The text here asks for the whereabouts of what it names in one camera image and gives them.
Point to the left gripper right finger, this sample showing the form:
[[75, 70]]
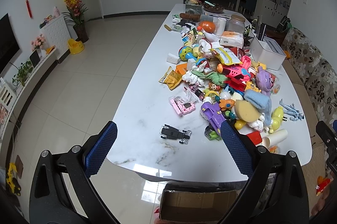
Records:
[[275, 191]]

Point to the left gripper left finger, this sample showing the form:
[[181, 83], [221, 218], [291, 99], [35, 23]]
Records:
[[61, 190]]

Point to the white paper roll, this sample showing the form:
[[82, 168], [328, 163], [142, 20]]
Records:
[[274, 138]]

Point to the light blue knit sock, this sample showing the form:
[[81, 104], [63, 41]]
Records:
[[261, 102]]

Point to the yellow toy excavator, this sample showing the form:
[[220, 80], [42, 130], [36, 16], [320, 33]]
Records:
[[11, 180]]

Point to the yellow duck toy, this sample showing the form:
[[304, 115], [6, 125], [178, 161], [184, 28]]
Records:
[[276, 119]]

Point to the white tv console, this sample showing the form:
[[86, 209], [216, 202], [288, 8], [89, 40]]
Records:
[[23, 92]]

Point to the blue action figure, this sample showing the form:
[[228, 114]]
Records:
[[290, 110]]

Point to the yellow sponge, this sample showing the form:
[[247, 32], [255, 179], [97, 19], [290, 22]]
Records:
[[245, 111]]

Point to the cardboard box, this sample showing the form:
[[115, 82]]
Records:
[[195, 207]]

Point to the orange rocket toy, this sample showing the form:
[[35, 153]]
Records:
[[226, 104]]

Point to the purple toy gun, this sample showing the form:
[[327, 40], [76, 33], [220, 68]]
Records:
[[213, 114]]

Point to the purple plush toy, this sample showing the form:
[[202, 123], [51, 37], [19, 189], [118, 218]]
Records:
[[265, 81]]

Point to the black toy car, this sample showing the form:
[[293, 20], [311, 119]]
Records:
[[172, 133]]

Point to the floral sofa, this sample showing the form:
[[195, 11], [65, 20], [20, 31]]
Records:
[[315, 72]]

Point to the pink toy phone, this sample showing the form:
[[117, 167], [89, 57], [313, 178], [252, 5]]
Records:
[[180, 107]]

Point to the pink toy gun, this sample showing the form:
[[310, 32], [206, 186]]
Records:
[[237, 72]]

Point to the green plush cloth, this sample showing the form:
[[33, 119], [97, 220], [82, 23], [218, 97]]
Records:
[[215, 77]]

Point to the white storage box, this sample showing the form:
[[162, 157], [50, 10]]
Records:
[[267, 52]]

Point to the yellow potty chair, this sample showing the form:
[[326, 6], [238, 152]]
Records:
[[75, 47]]

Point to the crumpled white tissue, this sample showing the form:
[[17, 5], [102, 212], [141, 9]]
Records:
[[190, 78]]

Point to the television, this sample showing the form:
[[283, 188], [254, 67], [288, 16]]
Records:
[[8, 42]]

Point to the yellow snack wrapper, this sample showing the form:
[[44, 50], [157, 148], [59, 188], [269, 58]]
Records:
[[171, 78]]

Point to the white radiator cabinet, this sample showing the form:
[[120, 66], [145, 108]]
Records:
[[56, 34]]

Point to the tissue pack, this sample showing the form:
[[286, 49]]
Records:
[[232, 39]]

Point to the green yellow ball toy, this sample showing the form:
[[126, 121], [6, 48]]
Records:
[[185, 53]]

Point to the white eraser block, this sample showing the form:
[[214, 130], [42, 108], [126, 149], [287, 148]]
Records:
[[173, 59]]

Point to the clear plastic jar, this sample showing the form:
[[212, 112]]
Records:
[[236, 24]]

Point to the orange egg toy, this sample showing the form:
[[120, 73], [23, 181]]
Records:
[[207, 26]]

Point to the yellow flower plant pot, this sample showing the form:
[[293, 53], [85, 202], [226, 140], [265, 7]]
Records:
[[75, 17]]

